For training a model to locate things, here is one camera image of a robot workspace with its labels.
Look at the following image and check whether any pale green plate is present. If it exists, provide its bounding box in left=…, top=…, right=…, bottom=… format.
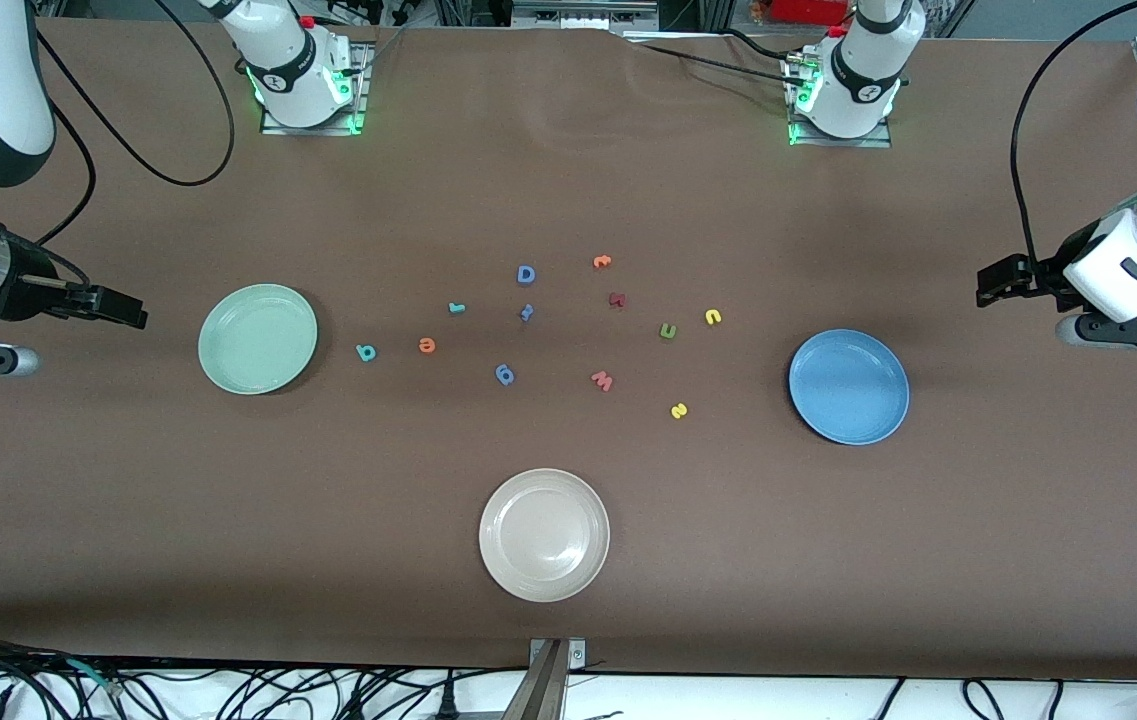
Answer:
left=197, top=283, right=319, bottom=396

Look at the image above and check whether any blue plate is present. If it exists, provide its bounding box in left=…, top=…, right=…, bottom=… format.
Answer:
left=788, top=328, right=911, bottom=446

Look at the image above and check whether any brown table cover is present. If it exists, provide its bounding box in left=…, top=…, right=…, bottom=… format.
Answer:
left=0, top=18, right=1137, bottom=683

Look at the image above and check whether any beige plate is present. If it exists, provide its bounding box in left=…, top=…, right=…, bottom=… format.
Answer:
left=478, top=468, right=612, bottom=603

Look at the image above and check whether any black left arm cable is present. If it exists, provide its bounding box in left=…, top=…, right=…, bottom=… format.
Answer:
left=1008, top=0, right=1137, bottom=281

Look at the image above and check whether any teal floor cable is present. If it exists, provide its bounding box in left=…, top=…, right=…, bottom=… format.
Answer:
left=66, top=658, right=126, bottom=698

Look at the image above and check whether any black table cable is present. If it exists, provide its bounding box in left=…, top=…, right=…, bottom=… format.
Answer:
left=624, top=28, right=814, bottom=89

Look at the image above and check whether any grey metal frame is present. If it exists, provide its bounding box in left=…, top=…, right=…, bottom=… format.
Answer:
left=511, top=0, right=661, bottom=32

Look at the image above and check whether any aluminium profile post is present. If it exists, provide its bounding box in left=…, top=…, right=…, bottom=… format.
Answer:
left=502, top=637, right=588, bottom=720

